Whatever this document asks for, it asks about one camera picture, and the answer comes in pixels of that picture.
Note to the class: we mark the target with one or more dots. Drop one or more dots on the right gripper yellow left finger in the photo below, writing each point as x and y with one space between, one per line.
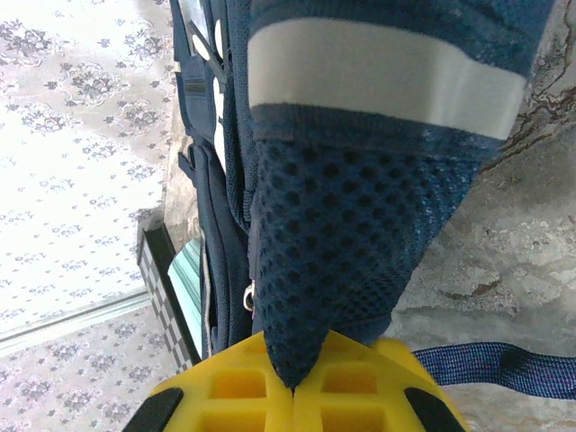
234 387

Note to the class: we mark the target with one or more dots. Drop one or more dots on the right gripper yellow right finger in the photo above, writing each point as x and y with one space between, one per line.
355 387

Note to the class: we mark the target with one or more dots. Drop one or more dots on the light teal zip pouch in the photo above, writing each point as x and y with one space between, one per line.
186 279

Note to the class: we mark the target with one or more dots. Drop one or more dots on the navy blue backpack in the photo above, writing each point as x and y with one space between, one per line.
342 216

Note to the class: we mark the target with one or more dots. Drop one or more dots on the black grey chessboard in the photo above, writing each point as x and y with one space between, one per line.
159 288

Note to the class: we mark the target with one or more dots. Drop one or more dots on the aluminium frame post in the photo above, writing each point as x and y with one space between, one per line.
67 319

